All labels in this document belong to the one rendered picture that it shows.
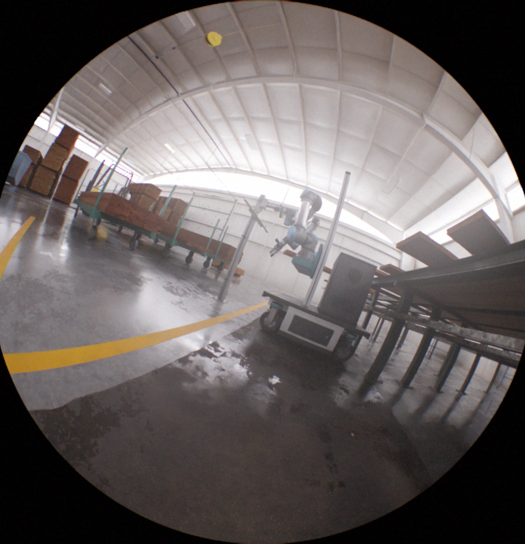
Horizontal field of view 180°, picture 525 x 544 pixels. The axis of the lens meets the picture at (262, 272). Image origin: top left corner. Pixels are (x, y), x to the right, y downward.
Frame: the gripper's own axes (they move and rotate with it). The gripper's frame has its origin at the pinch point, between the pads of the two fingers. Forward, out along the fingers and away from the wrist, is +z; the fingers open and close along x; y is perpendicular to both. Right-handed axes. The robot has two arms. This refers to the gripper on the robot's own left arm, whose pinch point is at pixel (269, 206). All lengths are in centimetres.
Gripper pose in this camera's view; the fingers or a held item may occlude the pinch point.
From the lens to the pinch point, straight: 192.7
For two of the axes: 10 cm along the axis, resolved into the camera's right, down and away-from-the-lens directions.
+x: -4.0, 4.1, -8.2
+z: -9.0, -3.6, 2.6
